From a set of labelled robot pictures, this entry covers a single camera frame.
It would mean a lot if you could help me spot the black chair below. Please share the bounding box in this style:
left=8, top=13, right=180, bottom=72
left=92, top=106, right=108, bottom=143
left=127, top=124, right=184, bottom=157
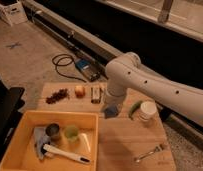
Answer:
left=0, top=79, right=25, bottom=161

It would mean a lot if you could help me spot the blue sponge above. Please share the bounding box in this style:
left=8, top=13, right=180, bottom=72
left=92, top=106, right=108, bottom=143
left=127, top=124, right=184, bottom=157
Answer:
left=104, top=106, right=118, bottom=118

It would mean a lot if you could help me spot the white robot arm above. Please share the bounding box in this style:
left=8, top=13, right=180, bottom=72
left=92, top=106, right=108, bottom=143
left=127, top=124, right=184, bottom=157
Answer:
left=105, top=52, right=203, bottom=127

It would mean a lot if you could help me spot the blue black power device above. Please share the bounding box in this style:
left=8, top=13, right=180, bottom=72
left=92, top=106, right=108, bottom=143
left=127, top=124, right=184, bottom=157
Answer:
left=75, top=59, right=100, bottom=82

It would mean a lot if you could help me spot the yellow plastic bin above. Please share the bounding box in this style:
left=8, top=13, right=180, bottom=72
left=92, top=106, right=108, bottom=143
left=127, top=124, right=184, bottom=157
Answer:
left=0, top=111, right=98, bottom=171

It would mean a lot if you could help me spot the white cardboard box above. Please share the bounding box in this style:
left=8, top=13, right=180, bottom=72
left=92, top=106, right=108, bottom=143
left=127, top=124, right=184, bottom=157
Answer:
left=0, top=0, right=27, bottom=26

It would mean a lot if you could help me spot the black cable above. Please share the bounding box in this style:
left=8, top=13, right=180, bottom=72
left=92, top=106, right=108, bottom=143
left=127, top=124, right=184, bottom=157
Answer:
left=51, top=53, right=88, bottom=83

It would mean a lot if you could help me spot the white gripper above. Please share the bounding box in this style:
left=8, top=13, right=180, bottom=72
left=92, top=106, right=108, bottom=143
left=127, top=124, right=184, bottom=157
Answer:
left=102, top=90, right=124, bottom=114

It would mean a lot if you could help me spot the green pepper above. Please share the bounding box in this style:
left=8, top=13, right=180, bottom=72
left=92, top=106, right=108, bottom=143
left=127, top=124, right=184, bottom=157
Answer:
left=128, top=100, right=142, bottom=120

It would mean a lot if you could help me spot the bunch of dark grapes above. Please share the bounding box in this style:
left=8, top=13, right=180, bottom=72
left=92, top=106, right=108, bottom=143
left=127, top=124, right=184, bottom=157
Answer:
left=46, top=89, right=69, bottom=104

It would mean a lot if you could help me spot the grey blue cloth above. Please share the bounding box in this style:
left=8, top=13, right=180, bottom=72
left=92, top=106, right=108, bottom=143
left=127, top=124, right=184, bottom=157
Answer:
left=33, top=127, right=51, bottom=160

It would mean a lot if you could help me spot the white paper cup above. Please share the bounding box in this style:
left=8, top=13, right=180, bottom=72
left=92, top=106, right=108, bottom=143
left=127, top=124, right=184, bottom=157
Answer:
left=139, top=101, right=157, bottom=121

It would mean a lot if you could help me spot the metal can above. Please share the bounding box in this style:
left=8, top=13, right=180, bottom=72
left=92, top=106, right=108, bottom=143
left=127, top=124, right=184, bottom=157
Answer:
left=45, top=123, right=61, bottom=141

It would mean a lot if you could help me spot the green plastic cup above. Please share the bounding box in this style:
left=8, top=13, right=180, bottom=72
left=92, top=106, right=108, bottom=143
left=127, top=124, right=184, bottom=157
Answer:
left=64, top=125, right=79, bottom=143

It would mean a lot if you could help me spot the orange apple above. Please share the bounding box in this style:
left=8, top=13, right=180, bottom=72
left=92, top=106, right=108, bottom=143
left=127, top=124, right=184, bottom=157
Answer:
left=74, top=85, right=85, bottom=98

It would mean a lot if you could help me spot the small dark rectangular box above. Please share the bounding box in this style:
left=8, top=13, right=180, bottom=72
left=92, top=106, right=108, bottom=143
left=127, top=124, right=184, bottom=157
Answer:
left=91, top=86, right=101, bottom=104

